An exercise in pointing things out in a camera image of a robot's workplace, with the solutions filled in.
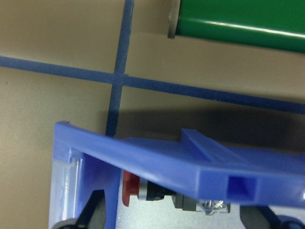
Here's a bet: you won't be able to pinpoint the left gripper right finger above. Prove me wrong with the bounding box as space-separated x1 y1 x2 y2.
240 206 286 229

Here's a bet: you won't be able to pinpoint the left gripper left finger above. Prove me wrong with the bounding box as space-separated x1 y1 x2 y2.
52 190 106 229

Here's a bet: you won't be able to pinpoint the red push button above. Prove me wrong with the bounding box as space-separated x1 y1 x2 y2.
122 171 231 216

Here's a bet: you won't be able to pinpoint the left blue plastic bin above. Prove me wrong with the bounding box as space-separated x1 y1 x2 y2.
49 122 305 229

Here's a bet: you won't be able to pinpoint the white foam bin liner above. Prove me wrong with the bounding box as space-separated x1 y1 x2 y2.
116 196 244 229

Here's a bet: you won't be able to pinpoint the green conveyor belt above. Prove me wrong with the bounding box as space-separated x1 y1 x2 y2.
168 0 305 53

